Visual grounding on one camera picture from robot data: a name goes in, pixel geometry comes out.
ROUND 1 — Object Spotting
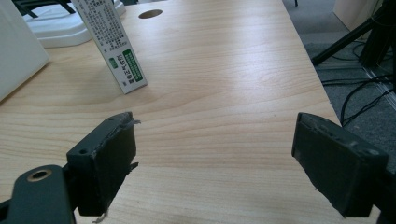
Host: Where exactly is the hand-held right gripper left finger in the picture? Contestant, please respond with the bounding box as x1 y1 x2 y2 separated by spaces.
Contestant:
65 111 140 217

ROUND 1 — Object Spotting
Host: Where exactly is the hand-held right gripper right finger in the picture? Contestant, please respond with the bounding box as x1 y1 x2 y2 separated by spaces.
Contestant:
291 112 389 218

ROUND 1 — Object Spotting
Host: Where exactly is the white box with green label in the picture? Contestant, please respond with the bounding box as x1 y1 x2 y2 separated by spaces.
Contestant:
71 0 149 95

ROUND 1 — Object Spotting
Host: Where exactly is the black tripod stand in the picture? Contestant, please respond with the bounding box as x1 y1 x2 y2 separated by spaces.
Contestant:
311 0 396 68

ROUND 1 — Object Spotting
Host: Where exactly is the white tray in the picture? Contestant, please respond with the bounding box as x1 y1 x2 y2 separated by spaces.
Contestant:
21 0 127 49

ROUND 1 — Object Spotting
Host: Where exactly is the beige cabinet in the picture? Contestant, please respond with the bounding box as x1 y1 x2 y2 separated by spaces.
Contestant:
332 0 385 32

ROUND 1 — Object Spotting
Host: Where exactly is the black cable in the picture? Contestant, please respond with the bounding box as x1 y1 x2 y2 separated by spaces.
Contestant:
320 74 396 127

